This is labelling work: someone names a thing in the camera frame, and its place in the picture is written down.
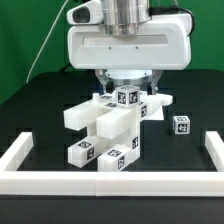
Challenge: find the white marker base plate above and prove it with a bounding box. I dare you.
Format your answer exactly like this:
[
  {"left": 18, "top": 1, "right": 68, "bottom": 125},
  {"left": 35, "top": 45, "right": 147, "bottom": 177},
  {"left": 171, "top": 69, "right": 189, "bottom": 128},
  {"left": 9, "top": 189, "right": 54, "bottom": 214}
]
[{"left": 141, "top": 104, "right": 164, "bottom": 120}]

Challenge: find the white tagged cube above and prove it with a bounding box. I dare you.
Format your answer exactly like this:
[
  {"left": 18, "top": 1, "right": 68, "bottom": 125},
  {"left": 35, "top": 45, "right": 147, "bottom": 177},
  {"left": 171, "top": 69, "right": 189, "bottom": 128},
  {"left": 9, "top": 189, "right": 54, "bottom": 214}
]
[
  {"left": 116, "top": 85, "right": 140, "bottom": 107},
  {"left": 173, "top": 115, "right": 190, "bottom": 134}
]

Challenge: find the white U-shaped frame fence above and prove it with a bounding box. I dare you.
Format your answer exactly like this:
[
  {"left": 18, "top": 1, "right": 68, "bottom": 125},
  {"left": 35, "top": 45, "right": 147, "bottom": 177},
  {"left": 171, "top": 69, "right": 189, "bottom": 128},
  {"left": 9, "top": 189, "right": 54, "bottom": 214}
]
[{"left": 0, "top": 131, "right": 224, "bottom": 197}]

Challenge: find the white chair back piece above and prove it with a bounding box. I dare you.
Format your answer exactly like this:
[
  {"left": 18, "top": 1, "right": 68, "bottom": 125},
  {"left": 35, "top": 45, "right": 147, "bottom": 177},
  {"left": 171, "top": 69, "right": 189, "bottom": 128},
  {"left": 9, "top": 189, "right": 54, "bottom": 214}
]
[{"left": 63, "top": 91, "right": 173, "bottom": 139}]

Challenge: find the white cable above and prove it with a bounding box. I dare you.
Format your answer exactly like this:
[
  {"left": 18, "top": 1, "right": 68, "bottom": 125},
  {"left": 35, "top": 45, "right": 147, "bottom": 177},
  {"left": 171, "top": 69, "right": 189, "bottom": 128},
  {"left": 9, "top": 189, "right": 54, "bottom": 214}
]
[{"left": 25, "top": 0, "right": 70, "bottom": 84}]

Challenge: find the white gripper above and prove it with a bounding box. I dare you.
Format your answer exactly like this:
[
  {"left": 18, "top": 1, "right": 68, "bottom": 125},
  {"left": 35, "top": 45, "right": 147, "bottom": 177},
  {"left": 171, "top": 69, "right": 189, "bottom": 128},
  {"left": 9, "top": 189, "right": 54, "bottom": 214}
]
[{"left": 67, "top": 0, "right": 194, "bottom": 95}]

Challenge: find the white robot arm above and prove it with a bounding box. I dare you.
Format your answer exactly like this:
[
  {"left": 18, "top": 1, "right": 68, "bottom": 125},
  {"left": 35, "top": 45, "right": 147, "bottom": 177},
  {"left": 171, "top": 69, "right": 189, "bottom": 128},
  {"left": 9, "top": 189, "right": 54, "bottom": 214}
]
[{"left": 67, "top": 0, "right": 195, "bottom": 94}]

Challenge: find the white chair seat piece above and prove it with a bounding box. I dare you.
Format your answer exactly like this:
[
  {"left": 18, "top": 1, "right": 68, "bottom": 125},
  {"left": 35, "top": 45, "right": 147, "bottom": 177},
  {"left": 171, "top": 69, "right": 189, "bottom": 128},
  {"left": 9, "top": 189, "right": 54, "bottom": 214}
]
[{"left": 87, "top": 102, "right": 140, "bottom": 148}]

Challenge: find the black cable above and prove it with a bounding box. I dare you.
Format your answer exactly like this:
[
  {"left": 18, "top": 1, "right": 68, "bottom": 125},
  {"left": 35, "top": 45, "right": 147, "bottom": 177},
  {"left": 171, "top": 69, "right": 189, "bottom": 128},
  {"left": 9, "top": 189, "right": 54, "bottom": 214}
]
[{"left": 59, "top": 63, "right": 73, "bottom": 73}]

